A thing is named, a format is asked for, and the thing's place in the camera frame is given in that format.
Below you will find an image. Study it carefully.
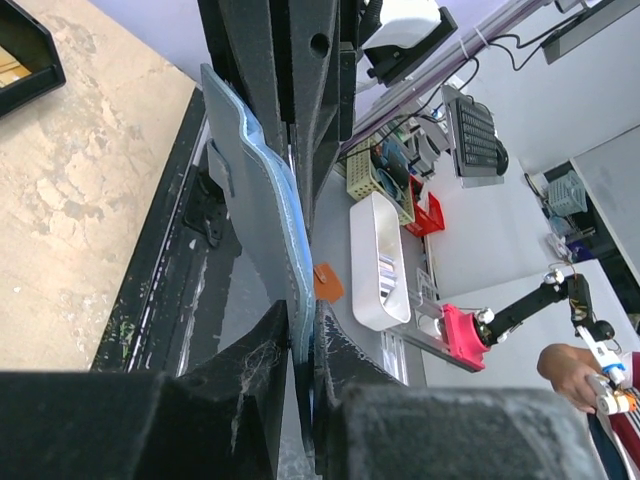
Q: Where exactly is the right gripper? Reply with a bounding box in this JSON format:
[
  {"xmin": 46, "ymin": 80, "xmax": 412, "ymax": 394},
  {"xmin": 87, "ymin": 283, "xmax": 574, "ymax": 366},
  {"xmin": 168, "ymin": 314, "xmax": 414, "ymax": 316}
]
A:
[{"xmin": 197, "ymin": 0, "xmax": 359, "ymax": 225}]

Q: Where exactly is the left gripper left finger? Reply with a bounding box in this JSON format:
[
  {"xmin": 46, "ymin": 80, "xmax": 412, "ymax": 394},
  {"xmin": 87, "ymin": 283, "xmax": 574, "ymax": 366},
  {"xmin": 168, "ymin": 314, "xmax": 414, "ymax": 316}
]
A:
[{"xmin": 1, "ymin": 301, "xmax": 288, "ymax": 479}]

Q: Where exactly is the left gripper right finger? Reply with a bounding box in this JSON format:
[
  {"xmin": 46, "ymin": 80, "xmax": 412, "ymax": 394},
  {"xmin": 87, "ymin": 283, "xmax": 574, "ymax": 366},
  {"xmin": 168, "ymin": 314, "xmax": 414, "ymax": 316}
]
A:
[{"xmin": 313, "ymin": 301, "xmax": 606, "ymax": 479}]

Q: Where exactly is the blue card holder wallet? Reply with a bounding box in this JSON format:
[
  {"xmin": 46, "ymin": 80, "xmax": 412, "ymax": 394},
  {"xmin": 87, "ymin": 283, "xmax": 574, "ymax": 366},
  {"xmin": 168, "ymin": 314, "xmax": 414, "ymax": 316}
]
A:
[{"xmin": 201, "ymin": 64, "xmax": 315, "ymax": 364}]

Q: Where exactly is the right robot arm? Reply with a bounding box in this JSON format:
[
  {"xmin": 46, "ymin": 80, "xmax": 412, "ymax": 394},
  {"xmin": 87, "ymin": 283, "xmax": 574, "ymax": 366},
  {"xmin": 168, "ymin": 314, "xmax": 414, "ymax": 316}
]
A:
[{"xmin": 198, "ymin": 0, "xmax": 457, "ymax": 226}]

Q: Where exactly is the person's hand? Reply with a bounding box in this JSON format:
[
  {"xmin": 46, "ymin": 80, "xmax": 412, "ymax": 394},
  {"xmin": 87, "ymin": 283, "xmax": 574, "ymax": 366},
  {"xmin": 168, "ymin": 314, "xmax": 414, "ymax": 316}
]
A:
[{"xmin": 537, "ymin": 344, "xmax": 601, "ymax": 414}]

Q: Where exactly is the white plastic bin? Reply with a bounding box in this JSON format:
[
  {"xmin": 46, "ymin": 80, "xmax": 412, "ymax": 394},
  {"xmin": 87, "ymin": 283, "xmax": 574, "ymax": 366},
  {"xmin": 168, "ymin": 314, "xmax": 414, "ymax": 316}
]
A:
[{"xmin": 349, "ymin": 192, "xmax": 411, "ymax": 331}]

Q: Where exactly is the brown leather wallet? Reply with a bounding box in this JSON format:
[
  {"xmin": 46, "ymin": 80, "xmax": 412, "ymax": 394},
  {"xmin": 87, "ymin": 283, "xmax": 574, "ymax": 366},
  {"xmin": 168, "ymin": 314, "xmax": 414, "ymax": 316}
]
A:
[{"xmin": 313, "ymin": 263, "xmax": 345, "ymax": 304}]

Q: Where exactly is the beige perforated basket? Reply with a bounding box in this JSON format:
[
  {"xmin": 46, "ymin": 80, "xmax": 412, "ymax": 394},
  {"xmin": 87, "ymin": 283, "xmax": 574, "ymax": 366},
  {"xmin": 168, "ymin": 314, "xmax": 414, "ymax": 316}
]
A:
[{"xmin": 346, "ymin": 139, "xmax": 415, "ymax": 226}]

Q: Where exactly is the red plastic basket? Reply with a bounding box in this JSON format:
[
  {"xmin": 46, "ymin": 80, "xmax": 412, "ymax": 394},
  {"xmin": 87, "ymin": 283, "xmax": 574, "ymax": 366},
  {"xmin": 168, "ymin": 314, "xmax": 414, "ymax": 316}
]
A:
[{"xmin": 405, "ymin": 176, "xmax": 446, "ymax": 238}]

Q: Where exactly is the black keyboard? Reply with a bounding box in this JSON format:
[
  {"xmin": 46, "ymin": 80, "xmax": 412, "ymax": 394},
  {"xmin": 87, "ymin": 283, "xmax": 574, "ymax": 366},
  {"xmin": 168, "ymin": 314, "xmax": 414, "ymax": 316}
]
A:
[{"xmin": 448, "ymin": 97, "xmax": 498, "ymax": 175}]

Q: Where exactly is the black and white organizer tray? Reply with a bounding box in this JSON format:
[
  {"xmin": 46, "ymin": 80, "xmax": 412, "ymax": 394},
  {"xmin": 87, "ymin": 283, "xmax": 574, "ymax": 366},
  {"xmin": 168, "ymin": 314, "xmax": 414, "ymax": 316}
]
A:
[{"xmin": 1, "ymin": 1, "xmax": 66, "ymax": 117}]

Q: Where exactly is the black computer mouse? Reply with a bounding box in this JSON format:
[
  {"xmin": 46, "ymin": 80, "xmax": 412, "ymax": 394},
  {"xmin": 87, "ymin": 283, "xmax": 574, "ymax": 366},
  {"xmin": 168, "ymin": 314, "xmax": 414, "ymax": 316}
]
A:
[{"xmin": 496, "ymin": 139, "xmax": 509, "ymax": 177}]

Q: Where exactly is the dark monitor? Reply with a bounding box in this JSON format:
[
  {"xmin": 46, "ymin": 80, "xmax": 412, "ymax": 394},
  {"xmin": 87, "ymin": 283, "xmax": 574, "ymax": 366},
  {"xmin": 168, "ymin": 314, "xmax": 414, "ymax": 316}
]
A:
[{"xmin": 542, "ymin": 0, "xmax": 639, "ymax": 65}]

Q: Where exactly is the grey mesh basket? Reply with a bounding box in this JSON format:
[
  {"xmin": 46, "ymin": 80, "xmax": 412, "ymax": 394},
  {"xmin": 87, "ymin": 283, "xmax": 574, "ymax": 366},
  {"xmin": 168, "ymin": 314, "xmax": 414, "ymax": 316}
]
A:
[{"xmin": 547, "ymin": 170, "xmax": 588, "ymax": 217}]

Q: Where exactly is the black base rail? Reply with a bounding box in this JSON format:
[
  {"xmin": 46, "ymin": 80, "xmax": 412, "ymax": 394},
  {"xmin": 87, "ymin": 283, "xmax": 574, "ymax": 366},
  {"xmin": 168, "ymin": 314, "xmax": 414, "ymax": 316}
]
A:
[{"xmin": 91, "ymin": 88, "xmax": 241, "ymax": 376}]

